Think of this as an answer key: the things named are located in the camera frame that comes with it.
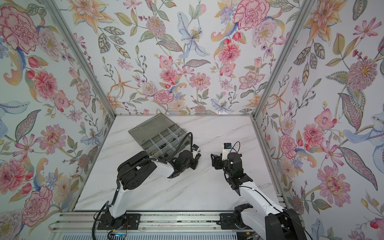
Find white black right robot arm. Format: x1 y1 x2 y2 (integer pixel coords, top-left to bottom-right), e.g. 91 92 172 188
211 152 312 240

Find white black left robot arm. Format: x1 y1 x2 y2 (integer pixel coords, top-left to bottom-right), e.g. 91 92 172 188
103 150 201 226

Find grey plastic organizer box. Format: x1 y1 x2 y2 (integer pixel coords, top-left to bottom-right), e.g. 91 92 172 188
129 114 193 162

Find black corrugated cable conduit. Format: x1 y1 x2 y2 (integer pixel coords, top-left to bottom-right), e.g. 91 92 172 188
91 131 194 240

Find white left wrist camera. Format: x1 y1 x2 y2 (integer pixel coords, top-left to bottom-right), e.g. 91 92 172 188
192 144 201 159

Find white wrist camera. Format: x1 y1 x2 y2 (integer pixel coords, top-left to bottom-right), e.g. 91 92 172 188
192 144 201 159
222 143 232 161

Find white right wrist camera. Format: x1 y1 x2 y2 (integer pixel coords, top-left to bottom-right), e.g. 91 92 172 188
222 143 232 161

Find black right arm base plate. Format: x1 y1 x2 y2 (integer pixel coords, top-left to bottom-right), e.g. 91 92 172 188
218 213 252 231

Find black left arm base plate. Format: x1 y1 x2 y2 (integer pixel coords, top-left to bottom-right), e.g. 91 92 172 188
97 213 141 230

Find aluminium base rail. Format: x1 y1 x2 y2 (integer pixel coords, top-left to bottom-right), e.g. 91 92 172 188
50 209 271 233

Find aluminium corner frame post left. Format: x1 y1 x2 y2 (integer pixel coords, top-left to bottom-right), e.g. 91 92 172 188
41 0 117 118

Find aluminium corner frame post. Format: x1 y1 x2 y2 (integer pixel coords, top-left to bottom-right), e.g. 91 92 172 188
41 0 117 118
252 0 314 119

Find aluminium corner frame post right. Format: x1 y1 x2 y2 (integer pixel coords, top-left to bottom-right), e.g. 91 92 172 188
252 0 314 119

